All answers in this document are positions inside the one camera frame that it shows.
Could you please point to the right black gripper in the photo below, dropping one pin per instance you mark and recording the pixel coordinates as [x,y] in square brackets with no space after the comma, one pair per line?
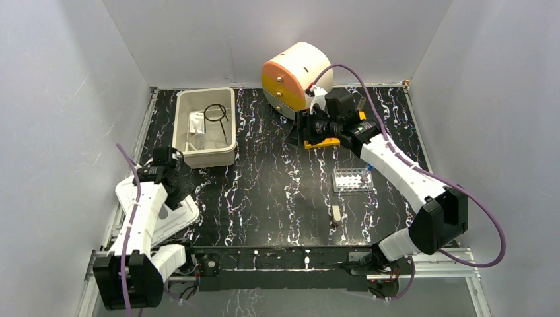
[305,120]

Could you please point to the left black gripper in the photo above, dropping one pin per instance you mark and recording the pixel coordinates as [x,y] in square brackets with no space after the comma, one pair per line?
[175,191]

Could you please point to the white bin lid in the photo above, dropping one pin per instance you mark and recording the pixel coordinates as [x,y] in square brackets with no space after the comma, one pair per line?
[154,222]

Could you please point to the clear plastic funnel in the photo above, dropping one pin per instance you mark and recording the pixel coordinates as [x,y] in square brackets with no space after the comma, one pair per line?
[199,142]

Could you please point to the glass test tube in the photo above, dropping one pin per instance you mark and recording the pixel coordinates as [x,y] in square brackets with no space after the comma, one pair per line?
[361,103]

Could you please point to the black ring clamp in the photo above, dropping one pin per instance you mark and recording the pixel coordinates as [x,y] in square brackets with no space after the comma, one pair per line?
[216,118]

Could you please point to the white clay triangle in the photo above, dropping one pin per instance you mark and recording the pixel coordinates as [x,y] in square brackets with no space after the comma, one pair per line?
[189,147]

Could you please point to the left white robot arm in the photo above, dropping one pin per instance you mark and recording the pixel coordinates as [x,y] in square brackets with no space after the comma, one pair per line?
[130,280]

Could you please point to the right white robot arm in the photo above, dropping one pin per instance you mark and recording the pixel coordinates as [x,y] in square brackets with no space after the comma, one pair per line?
[441,210]

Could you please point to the yellow test tube rack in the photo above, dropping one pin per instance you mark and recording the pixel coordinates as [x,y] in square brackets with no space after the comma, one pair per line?
[323,143]

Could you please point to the cylindrical drawer cabinet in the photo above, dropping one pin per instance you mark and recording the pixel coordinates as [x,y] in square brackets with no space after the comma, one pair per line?
[286,77]

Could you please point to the clear acrylic tube rack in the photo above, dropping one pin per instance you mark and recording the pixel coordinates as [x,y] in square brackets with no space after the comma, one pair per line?
[352,180]

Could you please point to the cream plastic bin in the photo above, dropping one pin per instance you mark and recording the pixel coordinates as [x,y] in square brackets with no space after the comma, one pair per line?
[196,101]

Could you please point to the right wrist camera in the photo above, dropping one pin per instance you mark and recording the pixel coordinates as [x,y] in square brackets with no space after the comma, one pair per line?
[318,99]

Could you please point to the black base frame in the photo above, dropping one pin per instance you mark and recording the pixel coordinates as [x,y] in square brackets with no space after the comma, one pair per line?
[351,268]

